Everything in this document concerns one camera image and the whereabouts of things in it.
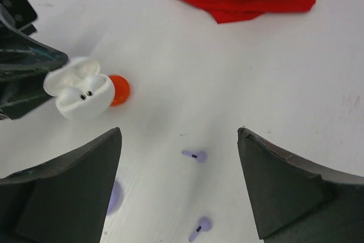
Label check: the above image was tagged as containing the white earbud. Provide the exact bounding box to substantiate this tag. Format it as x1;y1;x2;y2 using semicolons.
59;87;86;106
82;75;105;96

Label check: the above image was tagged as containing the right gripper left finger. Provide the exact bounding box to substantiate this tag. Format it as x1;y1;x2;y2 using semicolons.
1;127;122;243

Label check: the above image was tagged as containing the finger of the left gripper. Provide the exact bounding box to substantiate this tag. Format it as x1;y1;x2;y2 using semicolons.
1;72;52;120
1;6;68;75

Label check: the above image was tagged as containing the purple earbud charging case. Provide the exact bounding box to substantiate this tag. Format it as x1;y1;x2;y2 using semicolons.
106;180;124;216

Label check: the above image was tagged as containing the white earbud charging case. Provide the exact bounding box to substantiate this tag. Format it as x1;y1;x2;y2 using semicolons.
43;57;115;121

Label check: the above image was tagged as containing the orange earbud charging case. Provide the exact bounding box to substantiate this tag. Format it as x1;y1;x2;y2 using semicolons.
109;75;131;106

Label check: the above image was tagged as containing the purple earbud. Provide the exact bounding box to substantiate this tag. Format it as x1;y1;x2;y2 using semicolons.
181;150;208;163
188;217;213;242

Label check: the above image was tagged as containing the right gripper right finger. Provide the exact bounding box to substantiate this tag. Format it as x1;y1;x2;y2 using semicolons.
237;127;363;242

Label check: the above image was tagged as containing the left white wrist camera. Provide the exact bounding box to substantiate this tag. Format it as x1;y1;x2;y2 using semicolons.
1;0;38;35

